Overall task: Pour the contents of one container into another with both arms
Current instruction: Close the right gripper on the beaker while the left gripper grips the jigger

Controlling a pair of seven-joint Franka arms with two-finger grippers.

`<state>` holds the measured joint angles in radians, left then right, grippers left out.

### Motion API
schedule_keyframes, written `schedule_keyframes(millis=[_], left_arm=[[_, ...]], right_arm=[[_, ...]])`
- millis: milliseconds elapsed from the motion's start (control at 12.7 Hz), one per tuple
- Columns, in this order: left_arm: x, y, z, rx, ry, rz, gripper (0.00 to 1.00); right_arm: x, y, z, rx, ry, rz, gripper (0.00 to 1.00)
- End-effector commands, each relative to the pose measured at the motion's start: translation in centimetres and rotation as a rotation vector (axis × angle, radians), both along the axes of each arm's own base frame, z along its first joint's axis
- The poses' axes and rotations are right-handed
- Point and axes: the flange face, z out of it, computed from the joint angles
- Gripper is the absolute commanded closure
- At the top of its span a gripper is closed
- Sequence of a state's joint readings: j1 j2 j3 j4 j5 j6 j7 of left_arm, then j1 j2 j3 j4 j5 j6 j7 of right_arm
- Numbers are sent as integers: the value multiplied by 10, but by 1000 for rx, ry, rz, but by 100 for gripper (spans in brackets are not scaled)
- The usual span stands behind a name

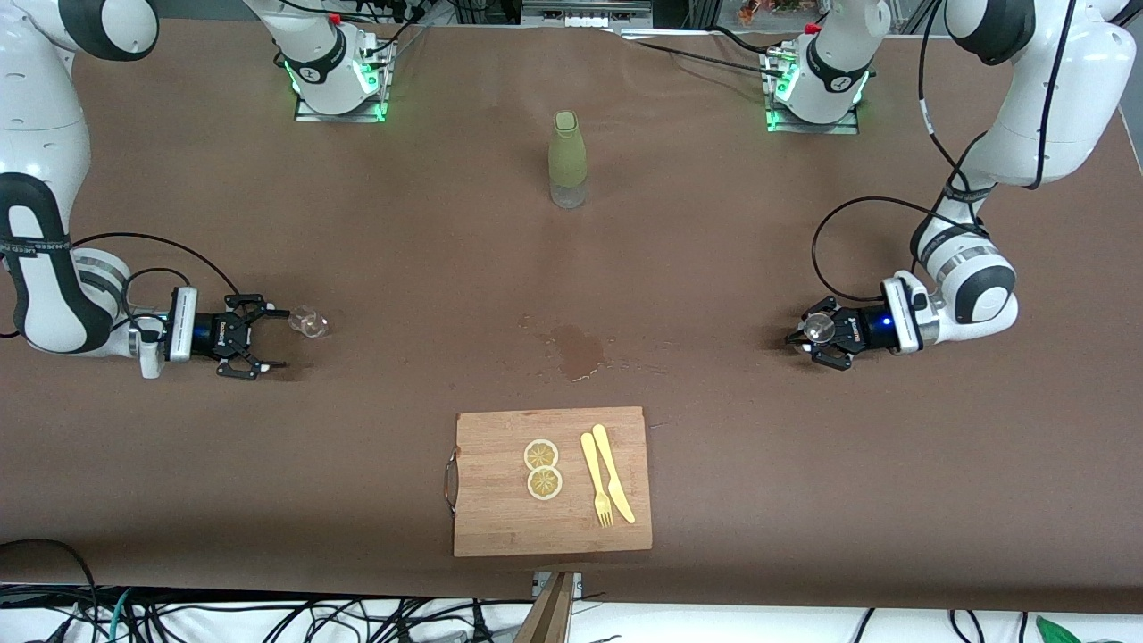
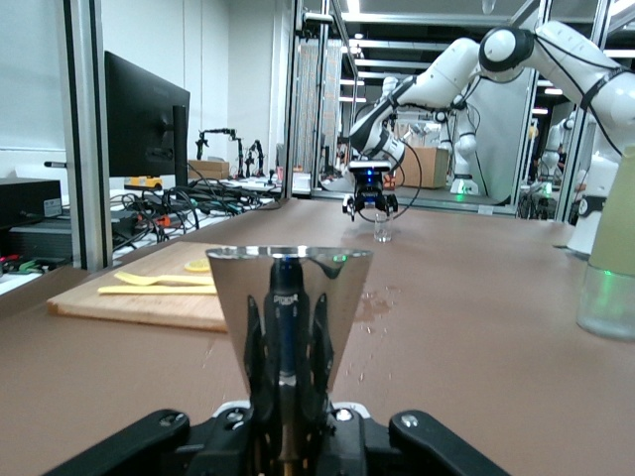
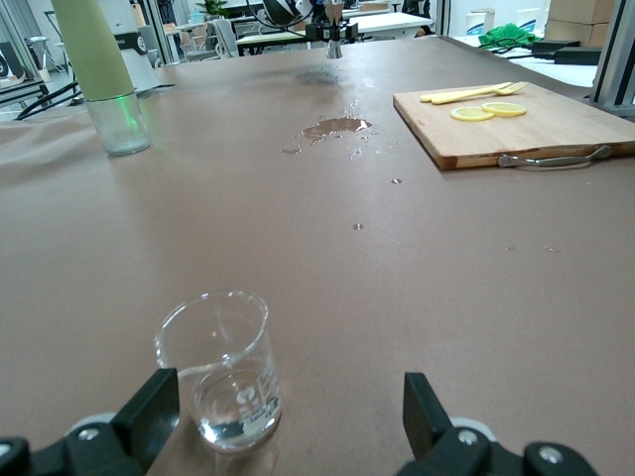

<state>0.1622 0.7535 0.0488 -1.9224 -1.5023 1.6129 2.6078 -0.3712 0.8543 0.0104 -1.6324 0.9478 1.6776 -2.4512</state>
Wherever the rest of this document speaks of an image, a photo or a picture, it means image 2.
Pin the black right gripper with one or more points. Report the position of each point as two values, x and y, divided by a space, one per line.
371 186

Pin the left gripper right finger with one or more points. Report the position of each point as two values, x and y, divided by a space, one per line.
426 446

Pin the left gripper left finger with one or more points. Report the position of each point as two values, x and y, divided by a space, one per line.
149 446

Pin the small clear glass beaker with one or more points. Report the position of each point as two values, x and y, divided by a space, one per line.
383 230

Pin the steel double jigger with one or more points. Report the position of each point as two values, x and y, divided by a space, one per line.
228 297

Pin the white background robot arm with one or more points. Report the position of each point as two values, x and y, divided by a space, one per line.
553 149
464 144

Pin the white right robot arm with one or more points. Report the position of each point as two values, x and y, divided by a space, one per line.
436 74

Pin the large cardboard box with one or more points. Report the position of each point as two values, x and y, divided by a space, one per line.
431 168

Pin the brown liquid puddle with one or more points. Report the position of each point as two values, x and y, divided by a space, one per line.
372 307

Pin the black articulated stand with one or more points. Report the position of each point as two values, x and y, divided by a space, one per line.
218 131
257 154

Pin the yellow plastic knife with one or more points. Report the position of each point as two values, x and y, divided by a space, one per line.
149 290

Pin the yellow plastic fork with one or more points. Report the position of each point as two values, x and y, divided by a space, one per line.
159 280

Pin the small cardboard box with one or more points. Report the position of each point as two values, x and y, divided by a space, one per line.
208 169

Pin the yellow lemon slice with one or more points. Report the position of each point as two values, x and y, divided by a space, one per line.
197 266

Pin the grey electronic device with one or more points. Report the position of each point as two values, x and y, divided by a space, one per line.
39 238

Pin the green sleeved glass bottle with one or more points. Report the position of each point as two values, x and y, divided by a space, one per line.
610 297

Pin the black computer monitor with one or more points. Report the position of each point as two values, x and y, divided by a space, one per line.
139 124

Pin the dark rectangular box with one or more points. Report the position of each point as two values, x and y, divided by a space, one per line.
25 203

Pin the aluminium frame post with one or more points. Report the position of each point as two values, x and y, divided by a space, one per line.
297 99
87 149

